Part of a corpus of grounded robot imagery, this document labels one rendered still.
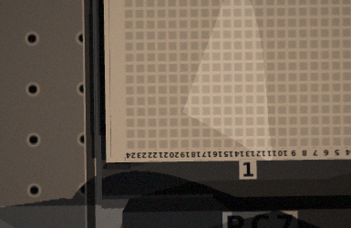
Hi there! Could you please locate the beige multi-well plate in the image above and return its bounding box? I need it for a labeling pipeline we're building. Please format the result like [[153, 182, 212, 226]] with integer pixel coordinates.
[[104, 0, 351, 162]]

